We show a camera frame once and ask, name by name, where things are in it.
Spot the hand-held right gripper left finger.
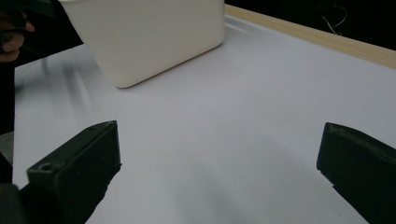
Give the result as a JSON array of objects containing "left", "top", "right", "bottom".
[{"left": 20, "top": 119, "right": 122, "bottom": 224}]

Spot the thin cable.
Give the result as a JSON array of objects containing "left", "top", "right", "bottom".
[{"left": 320, "top": 4, "right": 348, "bottom": 35}]

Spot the white plastic storage bin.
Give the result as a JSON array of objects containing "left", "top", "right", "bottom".
[{"left": 59, "top": 0, "right": 226, "bottom": 89}]

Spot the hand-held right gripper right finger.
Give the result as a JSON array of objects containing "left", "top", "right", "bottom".
[{"left": 316, "top": 121, "right": 396, "bottom": 224}]

